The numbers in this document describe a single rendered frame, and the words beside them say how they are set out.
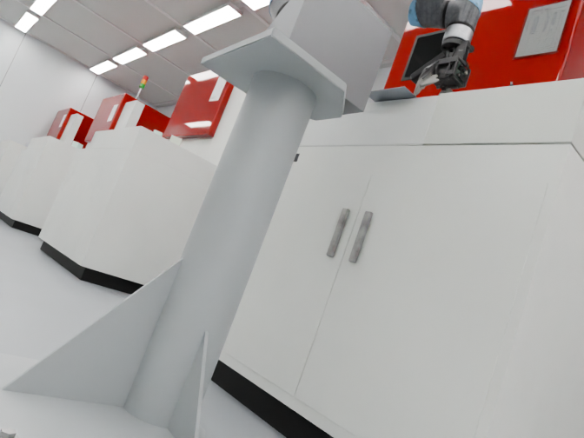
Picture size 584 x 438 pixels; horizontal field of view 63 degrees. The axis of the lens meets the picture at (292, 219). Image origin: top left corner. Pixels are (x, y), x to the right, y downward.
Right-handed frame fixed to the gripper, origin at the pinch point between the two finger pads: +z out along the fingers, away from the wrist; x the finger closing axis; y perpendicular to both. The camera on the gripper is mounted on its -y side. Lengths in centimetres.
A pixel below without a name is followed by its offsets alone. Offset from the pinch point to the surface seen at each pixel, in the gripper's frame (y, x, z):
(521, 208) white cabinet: 35.7, -5.1, 27.2
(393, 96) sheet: -8.4, -5.8, -2.2
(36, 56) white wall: -805, -7, -153
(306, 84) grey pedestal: -3.0, -38.4, 14.4
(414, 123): 1.6, -4.8, 6.5
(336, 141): -25.8, -4.8, 11.1
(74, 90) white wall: -805, 64, -132
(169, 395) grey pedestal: -4, -42, 87
